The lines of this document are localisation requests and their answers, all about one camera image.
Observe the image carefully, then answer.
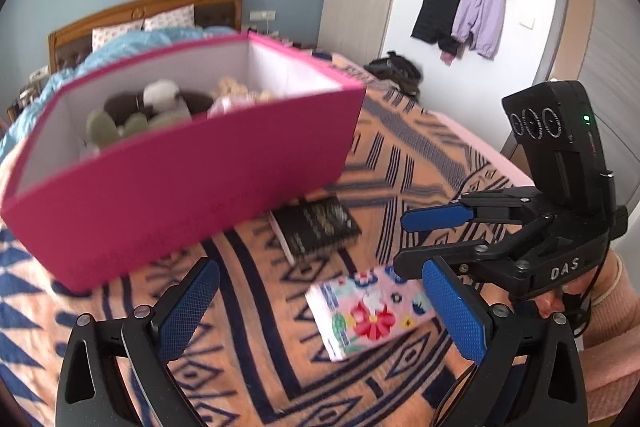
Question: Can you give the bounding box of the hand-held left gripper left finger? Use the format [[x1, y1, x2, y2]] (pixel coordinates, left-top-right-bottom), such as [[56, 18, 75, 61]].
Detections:
[[55, 257, 221, 427]]

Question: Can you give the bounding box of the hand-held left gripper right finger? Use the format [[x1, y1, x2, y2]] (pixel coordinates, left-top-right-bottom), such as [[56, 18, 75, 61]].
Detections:
[[421, 256, 588, 427]]

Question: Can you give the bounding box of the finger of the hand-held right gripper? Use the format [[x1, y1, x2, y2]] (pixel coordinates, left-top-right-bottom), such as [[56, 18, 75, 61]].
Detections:
[[392, 213, 556, 293], [401, 187, 546, 233]]

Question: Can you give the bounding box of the floral tissue pack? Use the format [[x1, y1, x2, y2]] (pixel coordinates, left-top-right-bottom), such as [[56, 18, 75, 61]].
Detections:
[[305, 264, 448, 363]]

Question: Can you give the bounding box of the pink cardboard box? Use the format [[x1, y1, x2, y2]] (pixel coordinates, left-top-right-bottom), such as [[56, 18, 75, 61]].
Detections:
[[0, 31, 368, 294]]

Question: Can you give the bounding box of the cream plush toy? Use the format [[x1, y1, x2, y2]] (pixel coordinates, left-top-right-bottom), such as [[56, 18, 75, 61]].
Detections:
[[212, 77, 274, 104]]

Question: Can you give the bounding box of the person's right hand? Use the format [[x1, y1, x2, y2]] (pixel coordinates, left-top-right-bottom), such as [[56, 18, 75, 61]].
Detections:
[[532, 254, 626, 323]]

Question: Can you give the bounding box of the black book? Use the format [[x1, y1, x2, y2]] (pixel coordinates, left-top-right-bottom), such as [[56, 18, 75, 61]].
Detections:
[[269, 197, 363, 266]]

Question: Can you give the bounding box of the black bag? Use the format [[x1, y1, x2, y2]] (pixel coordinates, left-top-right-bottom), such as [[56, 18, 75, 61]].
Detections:
[[364, 51, 425, 100]]

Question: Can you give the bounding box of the grey brown door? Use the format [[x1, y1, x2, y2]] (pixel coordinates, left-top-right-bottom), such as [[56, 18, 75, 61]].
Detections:
[[500, 0, 640, 208]]

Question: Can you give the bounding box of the purple jacket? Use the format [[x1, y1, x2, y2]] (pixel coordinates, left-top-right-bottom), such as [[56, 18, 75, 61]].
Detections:
[[451, 0, 513, 60]]

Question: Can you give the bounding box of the green plush toy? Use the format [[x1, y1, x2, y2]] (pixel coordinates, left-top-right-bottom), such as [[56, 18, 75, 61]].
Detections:
[[82, 108, 193, 154]]

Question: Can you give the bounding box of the small pink toy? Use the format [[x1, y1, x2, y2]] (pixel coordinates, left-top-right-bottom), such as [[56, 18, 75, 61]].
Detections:
[[206, 96, 251, 118]]

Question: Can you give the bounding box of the black jacket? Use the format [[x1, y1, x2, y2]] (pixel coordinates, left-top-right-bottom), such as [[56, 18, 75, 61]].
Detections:
[[411, 0, 471, 56]]

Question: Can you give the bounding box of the cluttered bedside table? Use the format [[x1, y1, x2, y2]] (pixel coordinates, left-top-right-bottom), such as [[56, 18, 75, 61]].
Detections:
[[5, 67, 51, 128]]

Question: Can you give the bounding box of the blue duvet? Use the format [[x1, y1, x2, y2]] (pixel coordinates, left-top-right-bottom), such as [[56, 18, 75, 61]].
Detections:
[[0, 26, 237, 162]]

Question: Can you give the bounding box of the white patterned pillow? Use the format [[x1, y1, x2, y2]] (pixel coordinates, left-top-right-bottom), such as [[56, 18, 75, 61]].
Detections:
[[144, 4, 196, 32], [91, 19, 146, 53]]

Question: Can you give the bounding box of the wooden headboard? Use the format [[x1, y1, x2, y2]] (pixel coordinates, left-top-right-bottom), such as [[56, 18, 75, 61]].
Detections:
[[47, 0, 244, 75]]

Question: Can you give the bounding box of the black cable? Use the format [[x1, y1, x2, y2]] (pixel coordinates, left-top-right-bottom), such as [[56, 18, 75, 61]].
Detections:
[[433, 357, 482, 427]]

